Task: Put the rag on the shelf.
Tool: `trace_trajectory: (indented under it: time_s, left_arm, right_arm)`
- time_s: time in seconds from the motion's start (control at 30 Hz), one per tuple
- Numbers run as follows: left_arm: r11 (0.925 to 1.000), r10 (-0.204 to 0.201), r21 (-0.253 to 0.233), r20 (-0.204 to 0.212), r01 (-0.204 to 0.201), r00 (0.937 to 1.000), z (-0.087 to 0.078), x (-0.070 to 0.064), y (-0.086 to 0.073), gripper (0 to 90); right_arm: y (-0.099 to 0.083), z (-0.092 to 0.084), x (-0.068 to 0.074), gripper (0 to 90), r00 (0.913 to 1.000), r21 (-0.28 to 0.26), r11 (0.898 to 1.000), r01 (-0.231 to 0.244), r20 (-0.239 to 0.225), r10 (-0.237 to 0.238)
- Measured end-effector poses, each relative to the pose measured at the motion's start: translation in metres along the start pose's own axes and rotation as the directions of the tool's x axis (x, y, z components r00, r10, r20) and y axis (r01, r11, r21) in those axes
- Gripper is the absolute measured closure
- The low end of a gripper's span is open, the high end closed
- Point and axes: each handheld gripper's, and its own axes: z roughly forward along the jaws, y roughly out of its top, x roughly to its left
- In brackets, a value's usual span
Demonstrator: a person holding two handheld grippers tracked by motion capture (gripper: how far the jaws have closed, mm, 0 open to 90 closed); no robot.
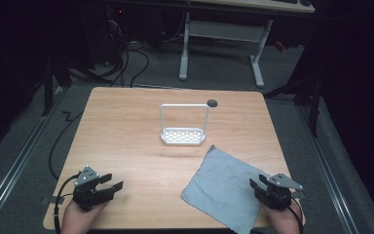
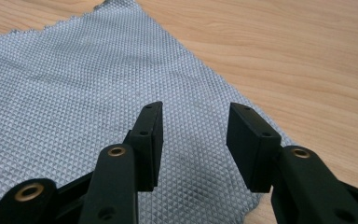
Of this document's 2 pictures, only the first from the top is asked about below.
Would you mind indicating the small red object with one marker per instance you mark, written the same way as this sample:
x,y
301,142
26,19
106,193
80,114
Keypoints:
x,y
279,46

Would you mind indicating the black keyboard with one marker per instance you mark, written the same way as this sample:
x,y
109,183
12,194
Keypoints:
x,y
285,1

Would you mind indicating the person's right hand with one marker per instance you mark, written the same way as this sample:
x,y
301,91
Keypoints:
x,y
284,221

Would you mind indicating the metal floor rail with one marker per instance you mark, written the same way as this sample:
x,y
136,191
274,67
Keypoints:
x,y
332,182
16,165

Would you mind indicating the white-legged wooden desk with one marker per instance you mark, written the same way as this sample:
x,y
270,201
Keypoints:
x,y
224,31

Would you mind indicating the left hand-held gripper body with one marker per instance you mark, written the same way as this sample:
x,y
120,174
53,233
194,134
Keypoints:
x,y
87,195

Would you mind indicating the person's left hand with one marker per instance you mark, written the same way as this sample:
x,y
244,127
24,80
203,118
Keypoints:
x,y
76,219

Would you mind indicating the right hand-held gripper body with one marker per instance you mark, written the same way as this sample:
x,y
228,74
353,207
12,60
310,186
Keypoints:
x,y
277,193

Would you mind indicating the dark round table grommet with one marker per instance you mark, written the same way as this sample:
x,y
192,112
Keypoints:
x,y
212,103

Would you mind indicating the black computer mouse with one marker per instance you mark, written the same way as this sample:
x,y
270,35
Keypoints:
x,y
305,2

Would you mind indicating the grey cleaning cloth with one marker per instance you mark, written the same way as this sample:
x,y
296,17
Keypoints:
x,y
220,182

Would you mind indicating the black metal stand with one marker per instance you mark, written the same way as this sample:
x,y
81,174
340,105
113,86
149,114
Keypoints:
x,y
315,100
48,84

